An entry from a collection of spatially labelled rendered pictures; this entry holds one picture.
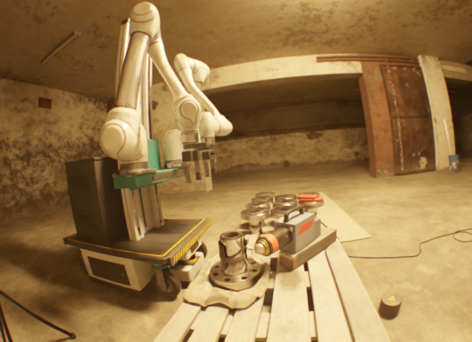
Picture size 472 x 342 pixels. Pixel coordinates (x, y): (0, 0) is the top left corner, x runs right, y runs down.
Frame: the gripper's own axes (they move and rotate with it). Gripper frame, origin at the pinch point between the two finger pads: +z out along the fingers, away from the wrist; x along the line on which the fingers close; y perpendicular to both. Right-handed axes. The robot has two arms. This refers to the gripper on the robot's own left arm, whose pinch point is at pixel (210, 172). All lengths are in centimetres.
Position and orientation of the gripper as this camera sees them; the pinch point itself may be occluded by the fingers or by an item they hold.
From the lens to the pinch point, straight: 132.2
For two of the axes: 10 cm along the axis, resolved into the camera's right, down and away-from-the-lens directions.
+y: 9.8, -0.9, -1.9
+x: 1.9, -0.5, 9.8
